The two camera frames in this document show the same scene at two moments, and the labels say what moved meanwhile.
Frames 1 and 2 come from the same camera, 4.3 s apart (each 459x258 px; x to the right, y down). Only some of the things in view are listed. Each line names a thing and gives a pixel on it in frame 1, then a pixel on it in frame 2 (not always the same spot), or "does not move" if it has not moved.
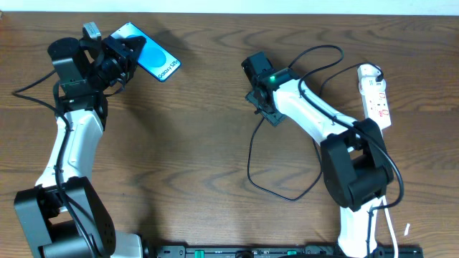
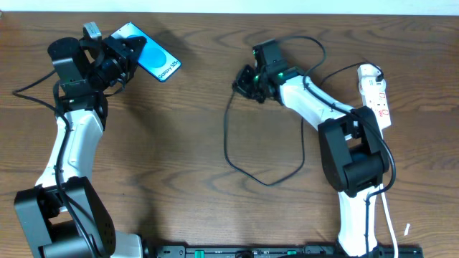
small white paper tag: [407, 228] does not move
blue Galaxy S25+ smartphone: [153, 57] does not move
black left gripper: [117, 52] does not move
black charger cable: [313, 140] -> [379, 77]
